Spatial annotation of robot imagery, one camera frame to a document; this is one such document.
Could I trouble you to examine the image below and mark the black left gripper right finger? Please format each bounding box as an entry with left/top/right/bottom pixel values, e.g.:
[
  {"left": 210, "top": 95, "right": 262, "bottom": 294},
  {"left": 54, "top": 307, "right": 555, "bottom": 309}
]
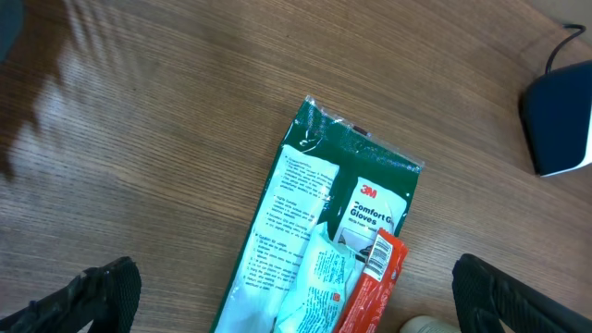
[{"left": 452, "top": 253, "right": 591, "bottom": 333}]

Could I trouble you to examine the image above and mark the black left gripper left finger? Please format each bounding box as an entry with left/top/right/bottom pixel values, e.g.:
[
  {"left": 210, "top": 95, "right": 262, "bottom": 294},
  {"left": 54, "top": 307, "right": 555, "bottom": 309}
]
[{"left": 1, "top": 256, "right": 142, "bottom": 333}]

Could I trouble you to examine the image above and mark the red white tissue pack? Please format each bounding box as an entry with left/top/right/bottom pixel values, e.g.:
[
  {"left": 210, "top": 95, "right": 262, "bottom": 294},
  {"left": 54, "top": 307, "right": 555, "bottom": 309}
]
[{"left": 399, "top": 315, "right": 461, "bottom": 333}]

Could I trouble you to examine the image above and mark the red white tube packet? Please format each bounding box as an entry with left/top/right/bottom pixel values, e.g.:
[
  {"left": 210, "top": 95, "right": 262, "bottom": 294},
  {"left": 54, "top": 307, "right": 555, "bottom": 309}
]
[{"left": 333, "top": 228, "right": 408, "bottom": 333}]

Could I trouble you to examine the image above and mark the clear teal wipes packet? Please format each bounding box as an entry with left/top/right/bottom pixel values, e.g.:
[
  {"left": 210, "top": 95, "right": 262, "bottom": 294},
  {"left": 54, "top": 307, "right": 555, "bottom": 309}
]
[{"left": 274, "top": 223, "right": 356, "bottom": 333}]

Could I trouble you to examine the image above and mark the green 3M gloves package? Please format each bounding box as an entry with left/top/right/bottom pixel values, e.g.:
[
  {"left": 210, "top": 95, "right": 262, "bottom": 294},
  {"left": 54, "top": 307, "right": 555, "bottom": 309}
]
[{"left": 211, "top": 96, "right": 425, "bottom": 332}]

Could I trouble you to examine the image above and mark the white barcode scanner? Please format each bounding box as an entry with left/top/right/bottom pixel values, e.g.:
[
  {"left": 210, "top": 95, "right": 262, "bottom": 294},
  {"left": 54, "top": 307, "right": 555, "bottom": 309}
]
[{"left": 520, "top": 61, "right": 591, "bottom": 177}]

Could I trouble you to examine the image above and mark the black scanner cable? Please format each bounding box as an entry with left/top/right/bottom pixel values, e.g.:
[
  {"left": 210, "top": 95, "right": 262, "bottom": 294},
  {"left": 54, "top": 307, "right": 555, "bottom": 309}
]
[{"left": 544, "top": 23, "right": 587, "bottom": 75}]

